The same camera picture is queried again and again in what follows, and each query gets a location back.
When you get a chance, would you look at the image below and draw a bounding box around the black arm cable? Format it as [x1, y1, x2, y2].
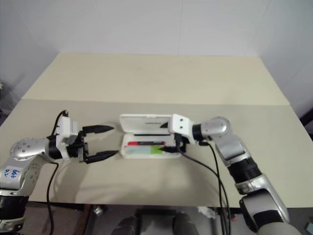
[178, 137, 226, 235]
[199, 141, 232, 235]
[46, 110, 69, 235]

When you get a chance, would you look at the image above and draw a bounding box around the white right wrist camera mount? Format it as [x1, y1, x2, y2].
[169, 113, 197, 144]

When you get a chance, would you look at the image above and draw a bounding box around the small shiny metal knob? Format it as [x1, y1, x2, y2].
[93, 205, 109, 216]

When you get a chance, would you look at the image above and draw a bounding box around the dark rounded shape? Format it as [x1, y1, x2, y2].
[116, 214, 139, 235]
[172, 211, 197, 235]

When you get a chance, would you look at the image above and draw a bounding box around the dark metal table frame strut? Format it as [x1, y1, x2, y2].
[82, 204, 97, 235]
[212, 208, 229, 235]

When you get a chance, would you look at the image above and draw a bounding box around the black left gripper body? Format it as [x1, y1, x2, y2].
[67, 129, 89, 164]

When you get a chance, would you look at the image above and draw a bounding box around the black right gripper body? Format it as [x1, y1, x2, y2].
[174, 134, 190, 153]

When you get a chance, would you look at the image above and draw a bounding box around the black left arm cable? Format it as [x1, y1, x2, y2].
[46, 110, 69, 235]

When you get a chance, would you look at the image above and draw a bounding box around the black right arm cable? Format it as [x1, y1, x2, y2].
[199, 141, 232, 235]
[178, 137, 226, 235]

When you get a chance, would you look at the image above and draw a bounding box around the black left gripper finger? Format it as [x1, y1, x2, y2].
[85, 150, 118, 164]
[81, 124, 114, 135]

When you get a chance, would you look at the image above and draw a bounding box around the black marker red cap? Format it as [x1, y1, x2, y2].
[127, 140, 167, 146]

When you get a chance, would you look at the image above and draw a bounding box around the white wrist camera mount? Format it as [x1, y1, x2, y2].
[169, 113, 197, 144]
[55, 116, 79, 162]

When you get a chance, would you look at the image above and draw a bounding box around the white plastic pencil case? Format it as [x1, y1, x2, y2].
[118, 113, 183, 160]

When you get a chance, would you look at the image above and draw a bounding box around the pale blue eraser green cap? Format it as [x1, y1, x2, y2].
[127, 145, 165, 156]

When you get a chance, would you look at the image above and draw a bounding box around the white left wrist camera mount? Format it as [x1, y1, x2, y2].
[55, 116, 79, 162]

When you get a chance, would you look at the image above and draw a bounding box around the crumpled white paper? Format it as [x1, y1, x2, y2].
[197, 206, 216, 219]

